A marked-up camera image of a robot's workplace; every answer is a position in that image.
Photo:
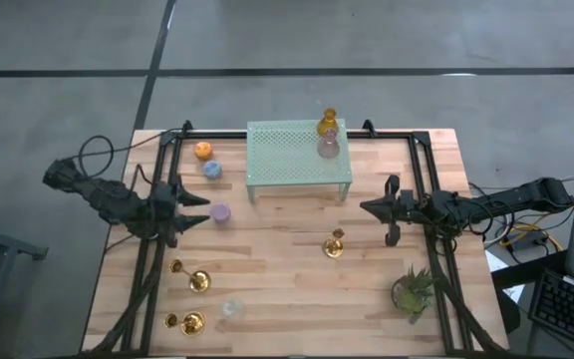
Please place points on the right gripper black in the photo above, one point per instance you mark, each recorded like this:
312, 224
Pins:
406, 207

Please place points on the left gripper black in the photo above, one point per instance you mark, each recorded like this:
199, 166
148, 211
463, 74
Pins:
163, 214

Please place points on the purple round candle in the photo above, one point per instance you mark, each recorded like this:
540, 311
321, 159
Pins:
220, 213

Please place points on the blue round candle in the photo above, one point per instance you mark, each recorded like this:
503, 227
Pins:
212, 169

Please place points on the short gold candlestick holder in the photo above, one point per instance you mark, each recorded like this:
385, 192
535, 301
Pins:
333, 248

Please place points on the tall gold candlestick holder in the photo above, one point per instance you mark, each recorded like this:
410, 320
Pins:
200, 281

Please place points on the pink glass candlestick holder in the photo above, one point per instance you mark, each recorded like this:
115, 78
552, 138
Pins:
328, 148

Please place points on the orange glass candlestick holder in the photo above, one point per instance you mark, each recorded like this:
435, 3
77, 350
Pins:
328, 119

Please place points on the clear glass candlestick holder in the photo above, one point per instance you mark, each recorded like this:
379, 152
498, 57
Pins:
233, 310

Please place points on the medium gold candlestick holder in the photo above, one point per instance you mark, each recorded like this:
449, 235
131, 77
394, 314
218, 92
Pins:
192, 324

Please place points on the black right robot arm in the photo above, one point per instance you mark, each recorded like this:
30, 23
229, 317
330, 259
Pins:
506, 199

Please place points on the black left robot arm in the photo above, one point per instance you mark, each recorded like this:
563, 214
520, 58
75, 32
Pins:
107, 202

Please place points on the orange round candle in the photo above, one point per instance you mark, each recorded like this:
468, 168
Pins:
203, 151

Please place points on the potted green succulent plant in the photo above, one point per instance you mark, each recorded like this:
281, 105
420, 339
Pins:
411, 296

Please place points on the mint green perforated metal shelf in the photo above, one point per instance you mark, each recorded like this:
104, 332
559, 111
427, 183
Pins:
277, 159

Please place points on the white paper sheet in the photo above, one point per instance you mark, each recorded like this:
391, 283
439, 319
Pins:
496, 261

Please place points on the black power adapter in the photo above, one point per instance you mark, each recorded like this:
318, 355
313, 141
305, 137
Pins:
526, 241

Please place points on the black keyboard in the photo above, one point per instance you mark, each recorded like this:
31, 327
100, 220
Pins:
566, 309

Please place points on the black metal table frame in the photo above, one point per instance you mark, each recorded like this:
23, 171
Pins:
391, 134

